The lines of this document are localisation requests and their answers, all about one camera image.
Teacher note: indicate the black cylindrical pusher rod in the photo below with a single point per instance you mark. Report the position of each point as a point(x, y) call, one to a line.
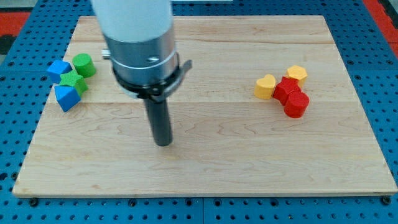
point(159, 119)

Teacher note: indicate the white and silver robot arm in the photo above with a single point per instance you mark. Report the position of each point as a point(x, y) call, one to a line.
point(140, 41)

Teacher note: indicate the yellow heart block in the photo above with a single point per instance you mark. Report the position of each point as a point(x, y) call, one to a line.
point(264, 87)

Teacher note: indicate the yellow hexagon block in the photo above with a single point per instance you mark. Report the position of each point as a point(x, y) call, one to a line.
point(298, 73)

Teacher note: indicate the wooden board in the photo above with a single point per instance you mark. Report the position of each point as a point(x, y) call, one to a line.
point(227, 142)

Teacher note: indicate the green cylinder block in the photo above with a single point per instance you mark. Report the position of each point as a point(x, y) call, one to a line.
point(84, 65)

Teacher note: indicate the blue triangle block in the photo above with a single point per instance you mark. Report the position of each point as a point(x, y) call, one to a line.
point(67, 97)

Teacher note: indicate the green star block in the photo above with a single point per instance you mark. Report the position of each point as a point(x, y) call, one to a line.
point(73, 79)

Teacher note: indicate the blue cube block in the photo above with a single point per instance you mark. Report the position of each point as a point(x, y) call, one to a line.
point(57, 68)

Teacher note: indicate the red star block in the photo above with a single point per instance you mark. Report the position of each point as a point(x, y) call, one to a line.
point(285, 88)

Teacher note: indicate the red cylinder block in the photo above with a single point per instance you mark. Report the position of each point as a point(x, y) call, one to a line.
point(296, 104)

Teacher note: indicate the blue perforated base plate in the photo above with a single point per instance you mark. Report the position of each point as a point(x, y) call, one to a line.
point(25, 86)

